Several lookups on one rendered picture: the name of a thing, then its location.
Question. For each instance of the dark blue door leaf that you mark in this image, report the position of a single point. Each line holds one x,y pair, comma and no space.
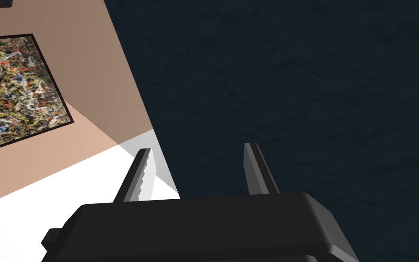
286,91

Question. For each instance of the black framed splatter painting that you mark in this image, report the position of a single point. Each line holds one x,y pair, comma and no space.
13,87

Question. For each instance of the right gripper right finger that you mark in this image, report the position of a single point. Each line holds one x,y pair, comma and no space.
257,174

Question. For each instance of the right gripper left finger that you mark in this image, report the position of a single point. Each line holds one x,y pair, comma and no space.
135,183

